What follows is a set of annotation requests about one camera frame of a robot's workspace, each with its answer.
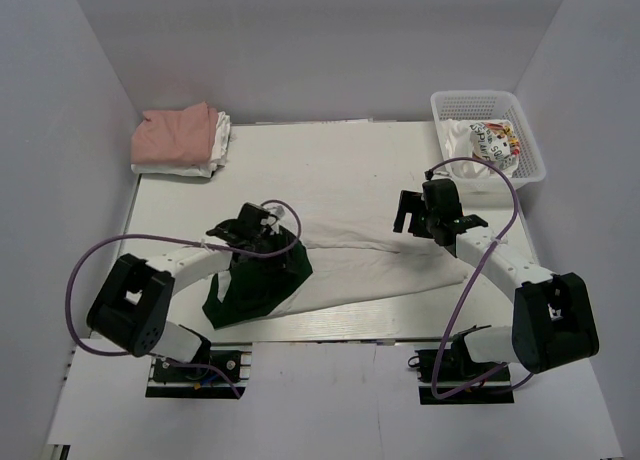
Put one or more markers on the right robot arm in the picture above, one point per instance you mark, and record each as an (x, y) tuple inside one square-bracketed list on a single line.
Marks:
[(552, 320)]

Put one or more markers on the white folded t-shirt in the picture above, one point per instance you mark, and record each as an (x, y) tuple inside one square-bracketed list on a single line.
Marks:
[(217, 159)]

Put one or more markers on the white plastic basket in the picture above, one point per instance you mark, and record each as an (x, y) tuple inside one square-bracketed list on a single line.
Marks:
[(487, 105)]

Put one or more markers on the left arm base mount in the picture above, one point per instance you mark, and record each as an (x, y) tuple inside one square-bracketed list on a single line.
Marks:
[(226, 377)]

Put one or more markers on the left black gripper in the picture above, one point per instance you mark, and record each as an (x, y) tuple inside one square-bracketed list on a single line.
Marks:
[(273, 259)]

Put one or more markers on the pink t-shirt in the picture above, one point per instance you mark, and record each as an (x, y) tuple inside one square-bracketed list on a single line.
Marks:
[(175, 137)]

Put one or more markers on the white and green t-shirt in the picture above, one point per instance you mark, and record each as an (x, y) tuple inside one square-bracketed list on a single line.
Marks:
[(340, 262)]

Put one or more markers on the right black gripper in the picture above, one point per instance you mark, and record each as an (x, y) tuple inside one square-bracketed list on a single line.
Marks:
[(415, 219)]

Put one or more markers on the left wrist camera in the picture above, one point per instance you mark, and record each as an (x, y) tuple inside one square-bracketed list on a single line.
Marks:
[(275, 213)]

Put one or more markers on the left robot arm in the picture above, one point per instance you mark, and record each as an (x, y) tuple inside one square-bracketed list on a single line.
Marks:
[(131, 308)]

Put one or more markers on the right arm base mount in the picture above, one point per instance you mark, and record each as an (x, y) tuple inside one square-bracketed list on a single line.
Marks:
[(493, 390)]

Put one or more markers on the white printed crumpled t-shirt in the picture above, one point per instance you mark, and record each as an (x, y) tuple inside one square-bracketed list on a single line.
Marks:
[(492, 141)]

